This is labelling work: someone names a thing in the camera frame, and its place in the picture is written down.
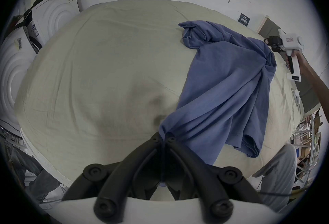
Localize small white device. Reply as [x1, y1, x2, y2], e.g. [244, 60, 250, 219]
[291, 88, 302, 105]

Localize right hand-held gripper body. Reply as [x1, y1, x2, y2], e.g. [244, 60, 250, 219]
[273, 29, 304, 81]

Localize person's right hand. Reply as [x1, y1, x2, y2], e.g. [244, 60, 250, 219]
[284, 50, 307, 70]

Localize blue shirt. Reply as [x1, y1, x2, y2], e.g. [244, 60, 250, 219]
[159, 21, 277, 165]

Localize bed with beige sheet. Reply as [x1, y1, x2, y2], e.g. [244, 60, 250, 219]
[14, 0, 305, 201]

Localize white washing machine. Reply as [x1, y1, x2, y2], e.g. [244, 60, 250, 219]
[30, 0, 83, 50]
[0, 26, 39, 127]

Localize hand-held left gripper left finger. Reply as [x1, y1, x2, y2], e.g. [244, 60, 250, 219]
[62, 132, 164, 224]

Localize person's right forearm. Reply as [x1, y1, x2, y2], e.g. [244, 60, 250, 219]
[298, 57, 329, 113]

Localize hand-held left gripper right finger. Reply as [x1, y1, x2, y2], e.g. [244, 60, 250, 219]
[164, 137, 263, 223]

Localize metal shelf with cartons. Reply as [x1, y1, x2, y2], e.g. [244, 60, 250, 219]
[290, 107, 325, 191]

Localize person's legs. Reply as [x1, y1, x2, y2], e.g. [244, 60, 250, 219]
[253, 144, 299, 213]

